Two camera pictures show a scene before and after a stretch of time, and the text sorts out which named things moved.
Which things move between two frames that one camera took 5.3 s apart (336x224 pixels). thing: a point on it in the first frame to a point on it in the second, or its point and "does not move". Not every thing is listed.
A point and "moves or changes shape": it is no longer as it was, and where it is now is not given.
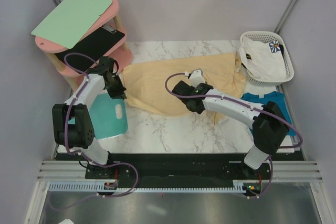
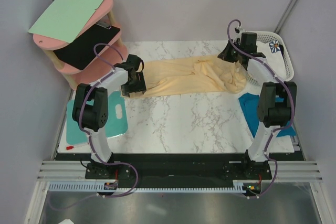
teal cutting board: [109, 116] does not move
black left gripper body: [115, 88] to [135, 86]
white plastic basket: [269, 36] does not move
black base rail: [124, 170] does not move
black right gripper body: [190, 108] to [230, 54]
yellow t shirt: [144, 88] moves or changes shape
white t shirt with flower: [263, 60] does not move
